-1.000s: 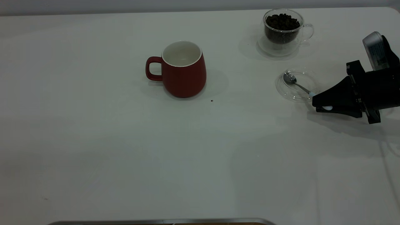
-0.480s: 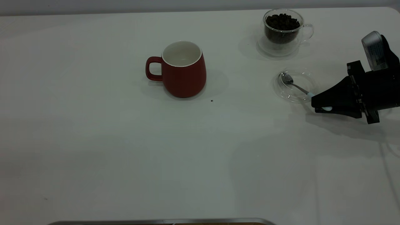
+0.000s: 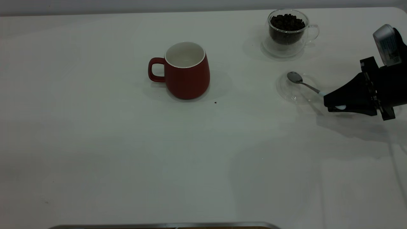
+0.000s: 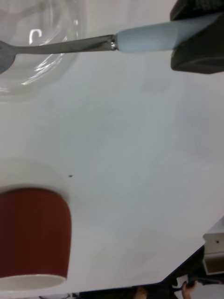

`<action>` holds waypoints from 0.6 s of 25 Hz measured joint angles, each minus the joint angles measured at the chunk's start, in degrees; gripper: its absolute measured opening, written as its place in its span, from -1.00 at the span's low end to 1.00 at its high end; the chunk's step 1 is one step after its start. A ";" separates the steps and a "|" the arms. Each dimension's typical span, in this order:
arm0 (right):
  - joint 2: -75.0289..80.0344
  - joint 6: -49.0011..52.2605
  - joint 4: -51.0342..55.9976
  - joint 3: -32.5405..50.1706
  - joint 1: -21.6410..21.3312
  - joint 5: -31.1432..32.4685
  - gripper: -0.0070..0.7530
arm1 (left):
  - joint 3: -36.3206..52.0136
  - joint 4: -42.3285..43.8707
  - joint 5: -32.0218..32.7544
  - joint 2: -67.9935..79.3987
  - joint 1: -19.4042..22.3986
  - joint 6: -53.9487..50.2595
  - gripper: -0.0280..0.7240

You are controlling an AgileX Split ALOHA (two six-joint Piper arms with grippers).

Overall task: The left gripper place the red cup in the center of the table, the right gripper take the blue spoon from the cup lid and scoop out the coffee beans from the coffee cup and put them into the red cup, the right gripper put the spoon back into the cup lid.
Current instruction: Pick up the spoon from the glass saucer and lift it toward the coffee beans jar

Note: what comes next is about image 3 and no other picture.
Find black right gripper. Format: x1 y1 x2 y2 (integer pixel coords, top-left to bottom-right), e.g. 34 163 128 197
323 56 407 121

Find spoon with pale blue handle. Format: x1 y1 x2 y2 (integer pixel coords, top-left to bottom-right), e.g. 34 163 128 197
287 72 347 110

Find clear glass cup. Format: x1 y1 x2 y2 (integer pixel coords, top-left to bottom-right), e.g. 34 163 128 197
261 9 320 58

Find red ceramic mug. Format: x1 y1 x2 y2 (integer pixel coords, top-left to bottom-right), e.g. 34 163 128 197
148 42 210 100

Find dark coffee beans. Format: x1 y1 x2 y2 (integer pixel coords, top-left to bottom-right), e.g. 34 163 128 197
270 14 306 45

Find clear glass saucer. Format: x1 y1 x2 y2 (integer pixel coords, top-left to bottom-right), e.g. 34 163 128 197
276 73 327 104

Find grey metal tray edge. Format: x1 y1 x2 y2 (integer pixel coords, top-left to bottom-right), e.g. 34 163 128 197
48 222 282 229

